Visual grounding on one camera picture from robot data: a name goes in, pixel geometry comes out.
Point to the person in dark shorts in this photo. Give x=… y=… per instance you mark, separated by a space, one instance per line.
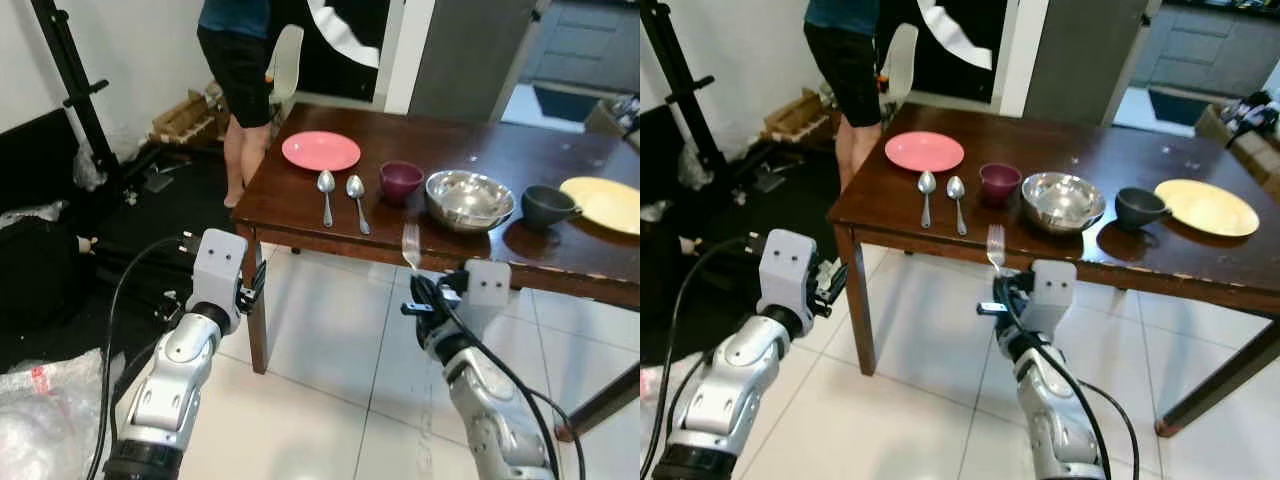
x=240 y=70
x=845 y=65

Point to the silver fork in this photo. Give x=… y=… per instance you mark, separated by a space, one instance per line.
x=996 y=246
x=411 y=245

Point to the yellow plate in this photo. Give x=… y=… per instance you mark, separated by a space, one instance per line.
x=1205 y=206
x=605 y=203

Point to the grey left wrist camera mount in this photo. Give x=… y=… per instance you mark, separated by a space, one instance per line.
x=787 y=268
x=218 y=265

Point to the dark grey mug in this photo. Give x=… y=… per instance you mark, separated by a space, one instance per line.
x=1138 y=209
x=545 y=208

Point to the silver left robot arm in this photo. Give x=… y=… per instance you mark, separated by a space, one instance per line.
x=175 y=385
x=730 y=385

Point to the white chair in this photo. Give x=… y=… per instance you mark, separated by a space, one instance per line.
x=288 y=60
x=902 y=58

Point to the maroon cup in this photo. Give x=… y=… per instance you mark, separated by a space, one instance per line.
x=401 y=183
x=1000 y=185

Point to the steel mixing bowl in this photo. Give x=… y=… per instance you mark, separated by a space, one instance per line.
x=1062 y=200
x=470 y=198

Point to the clear plastic bag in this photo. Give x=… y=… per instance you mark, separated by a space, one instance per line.
x=45 y=425

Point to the silver spoon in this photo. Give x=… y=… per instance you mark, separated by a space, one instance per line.
x=926 y=183
x=325 y=182
x=955 y=188
x=355 y=187

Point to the grey door panel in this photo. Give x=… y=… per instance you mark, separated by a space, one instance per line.
x=1080 y=55
x=470 y=55

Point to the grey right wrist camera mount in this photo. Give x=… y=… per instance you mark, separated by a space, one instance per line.
x=489 y=295
x=1054 y=295

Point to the black metal stand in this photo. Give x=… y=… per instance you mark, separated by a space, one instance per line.
x=72 y=80
x=680 y=80

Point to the dark wooden table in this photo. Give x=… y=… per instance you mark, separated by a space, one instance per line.
x=500 y=140
x=1090 y=140

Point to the wooden crate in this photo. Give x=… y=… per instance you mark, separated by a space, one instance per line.
x=795 y=118
x=185 y=120

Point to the pink plate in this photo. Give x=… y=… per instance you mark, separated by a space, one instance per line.
x=320 y=151
x=924 y=151

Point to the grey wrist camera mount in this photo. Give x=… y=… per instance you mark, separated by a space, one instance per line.
x=489 y=295
x=787 y=268
x=1054 y=295
x=218 y=265

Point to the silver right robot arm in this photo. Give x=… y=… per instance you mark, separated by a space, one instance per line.
x=485 y=410
x=1050 y=410

